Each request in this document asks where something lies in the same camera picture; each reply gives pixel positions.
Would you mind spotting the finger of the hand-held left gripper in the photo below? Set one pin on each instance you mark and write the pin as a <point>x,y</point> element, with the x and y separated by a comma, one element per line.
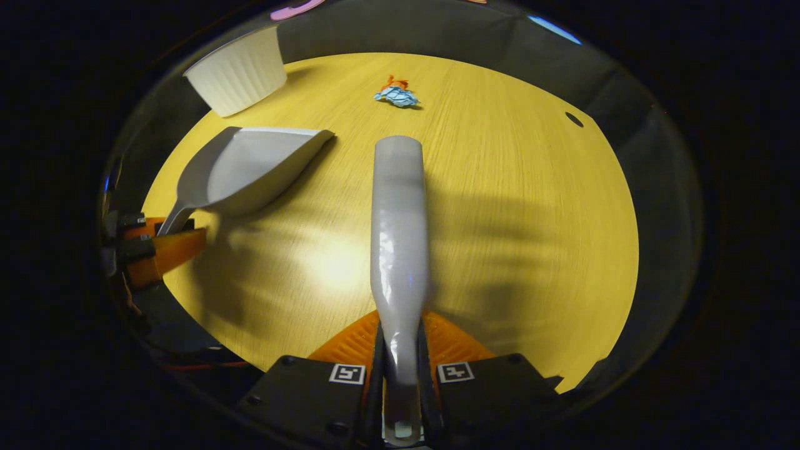
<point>175,250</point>
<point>147,226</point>

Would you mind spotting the grey dustpan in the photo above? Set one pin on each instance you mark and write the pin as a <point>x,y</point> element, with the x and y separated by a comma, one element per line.
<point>250,169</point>

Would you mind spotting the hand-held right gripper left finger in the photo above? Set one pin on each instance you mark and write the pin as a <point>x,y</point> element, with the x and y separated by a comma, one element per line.
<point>312,400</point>

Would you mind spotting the grey small broom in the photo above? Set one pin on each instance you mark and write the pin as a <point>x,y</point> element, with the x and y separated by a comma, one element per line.
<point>400,237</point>

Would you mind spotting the orange paper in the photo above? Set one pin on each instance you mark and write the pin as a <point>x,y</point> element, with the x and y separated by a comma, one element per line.
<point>395,81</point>

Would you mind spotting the blue paper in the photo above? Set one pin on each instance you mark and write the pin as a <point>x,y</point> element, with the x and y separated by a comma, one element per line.
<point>395,97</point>

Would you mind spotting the white ribbed garbage bin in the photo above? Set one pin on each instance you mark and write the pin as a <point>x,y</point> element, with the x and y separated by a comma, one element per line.
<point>240,72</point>

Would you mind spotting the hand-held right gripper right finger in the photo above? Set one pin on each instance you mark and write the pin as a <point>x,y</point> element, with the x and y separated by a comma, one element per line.
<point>494,394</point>

